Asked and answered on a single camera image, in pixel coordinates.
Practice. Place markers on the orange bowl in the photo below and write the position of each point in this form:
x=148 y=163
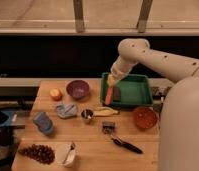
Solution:
x=144 y=117

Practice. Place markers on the green plastic tray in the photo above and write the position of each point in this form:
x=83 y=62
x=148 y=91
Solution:
x=134 y=91

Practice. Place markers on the metal measuring cup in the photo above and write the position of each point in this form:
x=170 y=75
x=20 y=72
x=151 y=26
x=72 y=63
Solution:
x=87 y=116

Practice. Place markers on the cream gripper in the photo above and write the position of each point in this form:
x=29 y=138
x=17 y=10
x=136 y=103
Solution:
x=111 y=81

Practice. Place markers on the red yellow apple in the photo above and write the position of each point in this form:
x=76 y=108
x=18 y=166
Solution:
x=55 y=94

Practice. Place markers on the bunch of dark grapes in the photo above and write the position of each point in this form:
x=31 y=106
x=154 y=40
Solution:
x=41 y=153

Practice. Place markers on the yellow banana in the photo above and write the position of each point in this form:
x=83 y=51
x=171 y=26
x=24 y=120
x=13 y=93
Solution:
x=104 y=112

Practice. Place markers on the red chili pepper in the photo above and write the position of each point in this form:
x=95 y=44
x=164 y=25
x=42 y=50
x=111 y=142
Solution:
x=108 y=97

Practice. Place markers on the grey blue cloth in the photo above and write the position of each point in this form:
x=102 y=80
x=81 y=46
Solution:
x=65 y=111

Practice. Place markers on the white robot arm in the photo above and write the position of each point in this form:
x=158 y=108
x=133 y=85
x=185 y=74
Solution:
x=179 y=123

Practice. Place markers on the blue sponge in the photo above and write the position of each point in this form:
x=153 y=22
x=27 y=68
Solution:
x=43 y=123

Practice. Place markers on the purple bowl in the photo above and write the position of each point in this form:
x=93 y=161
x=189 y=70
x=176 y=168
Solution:
x=77 y=89

